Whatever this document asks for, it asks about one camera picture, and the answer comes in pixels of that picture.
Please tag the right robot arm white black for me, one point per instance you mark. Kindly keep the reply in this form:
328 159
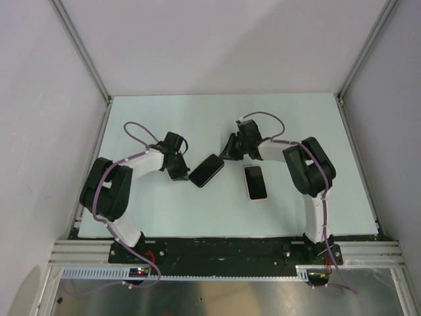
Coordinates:
310 169

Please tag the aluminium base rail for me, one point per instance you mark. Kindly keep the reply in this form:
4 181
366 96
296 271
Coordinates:
355 254

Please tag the left aluminium frame post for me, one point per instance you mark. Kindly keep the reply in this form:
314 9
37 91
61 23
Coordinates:
76 40

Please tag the white slotted cable duct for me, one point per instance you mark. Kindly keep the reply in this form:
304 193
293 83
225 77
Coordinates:
122 273

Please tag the left controller board with wires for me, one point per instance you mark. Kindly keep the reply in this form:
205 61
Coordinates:
142 271

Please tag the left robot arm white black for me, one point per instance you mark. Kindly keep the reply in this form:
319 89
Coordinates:
106 192

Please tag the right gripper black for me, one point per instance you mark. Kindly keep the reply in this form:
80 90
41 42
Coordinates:
228 153

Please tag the right aluminium frame post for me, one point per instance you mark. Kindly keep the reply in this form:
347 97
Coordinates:
368 46

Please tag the aluminium frame post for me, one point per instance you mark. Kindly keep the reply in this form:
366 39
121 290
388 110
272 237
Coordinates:
76 40
368 46

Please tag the controller board with wires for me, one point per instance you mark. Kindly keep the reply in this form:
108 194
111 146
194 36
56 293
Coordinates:
320 278
142 271

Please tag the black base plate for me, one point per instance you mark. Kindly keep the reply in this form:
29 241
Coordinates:
228 257

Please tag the right controller board with wires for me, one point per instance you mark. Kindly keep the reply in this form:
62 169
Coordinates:
320 278

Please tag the black phone case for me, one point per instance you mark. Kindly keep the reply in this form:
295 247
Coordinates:
207 170

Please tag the purple phone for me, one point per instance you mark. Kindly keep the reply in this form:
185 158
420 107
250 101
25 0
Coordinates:
206 170

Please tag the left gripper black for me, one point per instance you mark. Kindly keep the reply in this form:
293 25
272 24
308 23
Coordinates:
181 174

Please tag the pink phone case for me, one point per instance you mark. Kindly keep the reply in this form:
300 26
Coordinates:
256 182

